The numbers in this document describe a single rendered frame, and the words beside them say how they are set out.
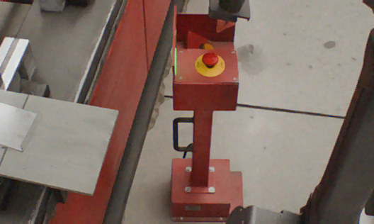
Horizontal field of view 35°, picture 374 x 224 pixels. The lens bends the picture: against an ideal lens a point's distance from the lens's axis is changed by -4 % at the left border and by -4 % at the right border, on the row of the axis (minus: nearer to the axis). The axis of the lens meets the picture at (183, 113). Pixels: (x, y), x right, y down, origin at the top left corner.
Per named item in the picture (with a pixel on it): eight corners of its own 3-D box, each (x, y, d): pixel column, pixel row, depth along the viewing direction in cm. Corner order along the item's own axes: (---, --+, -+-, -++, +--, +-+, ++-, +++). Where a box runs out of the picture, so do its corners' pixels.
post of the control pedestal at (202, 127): (207, 187, 205) (214, 88, 161) (191, 187, 205) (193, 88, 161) (207, 173, 208) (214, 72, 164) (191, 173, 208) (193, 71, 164)
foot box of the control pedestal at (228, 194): (244, 222, 210) (246, 207, 201) (171, 222, 211) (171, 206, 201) (241, 171, 222) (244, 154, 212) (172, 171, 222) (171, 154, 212)
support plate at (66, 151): (93, 196, 106) (92, 193, 105) (-39, 166, 109) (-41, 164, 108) (119, 113, 116) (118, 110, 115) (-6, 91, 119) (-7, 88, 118)
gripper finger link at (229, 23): (199, 17, 155) (210, -9, 148) (226, 22, 157) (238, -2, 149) (199, 37, 151) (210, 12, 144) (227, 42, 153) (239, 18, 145)
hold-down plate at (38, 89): (4, 211, 116) (1, 205, 114) (-20, 205, 117) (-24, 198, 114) (50, 91, 133) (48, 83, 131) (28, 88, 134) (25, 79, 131)
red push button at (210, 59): (218, 73, 149) (219, 63, 146) (201, 73, 149) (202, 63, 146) (217, 60, 151) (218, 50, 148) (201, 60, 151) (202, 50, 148)
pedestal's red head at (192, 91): (236, 111, 156) (241, 66, 142) (173, 111, 156) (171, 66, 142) (233, 52, 168) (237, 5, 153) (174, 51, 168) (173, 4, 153)
